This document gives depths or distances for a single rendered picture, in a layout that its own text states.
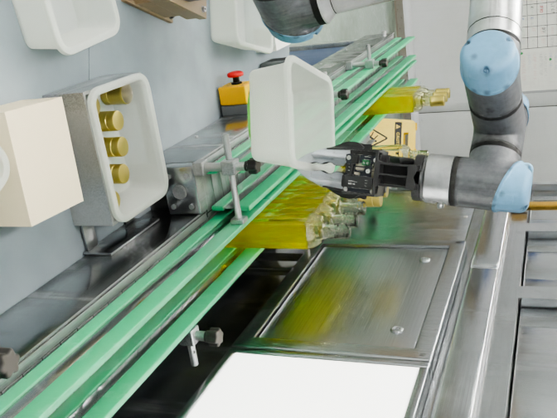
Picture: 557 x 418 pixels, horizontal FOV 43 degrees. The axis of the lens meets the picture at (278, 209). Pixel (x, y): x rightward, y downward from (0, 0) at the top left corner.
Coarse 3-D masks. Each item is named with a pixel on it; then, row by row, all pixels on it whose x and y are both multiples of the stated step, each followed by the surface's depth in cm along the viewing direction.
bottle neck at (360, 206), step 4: (340, 204) 140; (344, 204) 139; (348, 204) 139; (352, 204) 139; (356, 204) 138; (360, 204) 138; (364, 204) 140; (340, 208) 139; (344, 208) 139; (348, 208) 139; (352, 208) 138; (356, 208) 138; (360, 208) 138; (364, 208) 140; (340, 212) 140; (348, 212) 139; (360, 212) 138; (364, 212) 139
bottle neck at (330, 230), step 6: (324, 228) 129; (330, 228) 129; (336, 228) 129; (342, 228) 128; (348, 228) 130; (324, 234) 130; (330, 234) 129; (336, 234) 129; (342, 234) 128; (348, 234) 130
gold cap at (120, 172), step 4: (112, 164) 119; (116, 164) 119; (120, 164) 119; (124, 164) 119; (112, 168) 118; (116, 168) 118; (120, 168) 118; (124, 168) 119; (112, 172) 118; (116, 172) 118; (120, 172) 118; (124, 172) 119; (128, 172) 120; (112, 176) 118; (116, 176) 118; (120, 176) 118; (124, 176) 119; (128, 176) 120; (116, 180) 118; (120, 180) 118; (124, 180) 119
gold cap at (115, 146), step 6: (108, 138) 119; (114, 138) 118; (120, 138) 118; (108, 144) 118; (114, 144) 118; (120, 144) 118; (126, 144) 120; (108, 150) 118; (114, 150) 118; (120, 150) 118; (126, 150) 120; (108, 156) 119; (114, 156) 119; (120, 156) 119
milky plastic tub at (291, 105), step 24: (264, 72) 108; (288, 72) 105; (312, 72) 115; (264, 96) 108; (288, 96) 105; (312, 96) 126; (264, 120) 108; (288, 120) 105; (312, 120) 126; (264, 144) 108; (288, 144) 105; (312, 144) 126; (312, 168) 113
